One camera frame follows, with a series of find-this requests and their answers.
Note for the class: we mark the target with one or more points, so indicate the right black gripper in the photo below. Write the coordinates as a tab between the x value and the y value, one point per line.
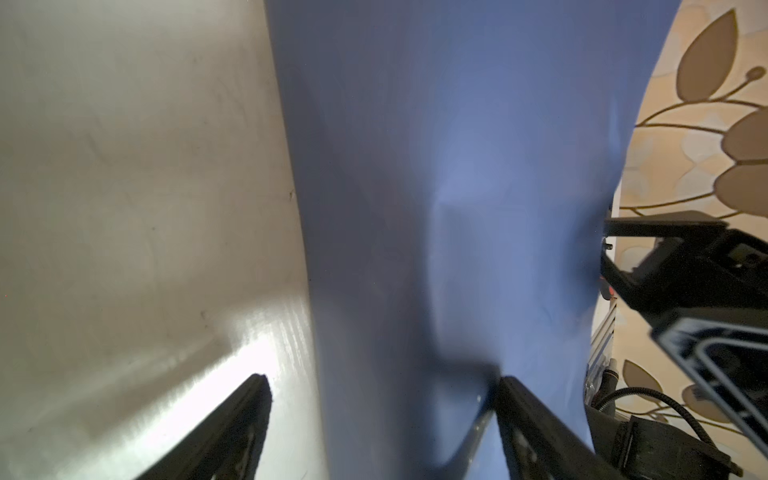
703	292

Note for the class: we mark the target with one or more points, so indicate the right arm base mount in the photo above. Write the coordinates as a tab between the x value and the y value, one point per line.
646	434

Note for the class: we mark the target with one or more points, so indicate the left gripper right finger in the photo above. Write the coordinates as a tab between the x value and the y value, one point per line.
536	444

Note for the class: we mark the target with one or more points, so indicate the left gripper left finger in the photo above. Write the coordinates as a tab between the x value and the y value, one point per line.
227	444

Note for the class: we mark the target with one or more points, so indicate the blue wrapping paper sheet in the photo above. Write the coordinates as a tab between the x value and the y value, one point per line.
453	163

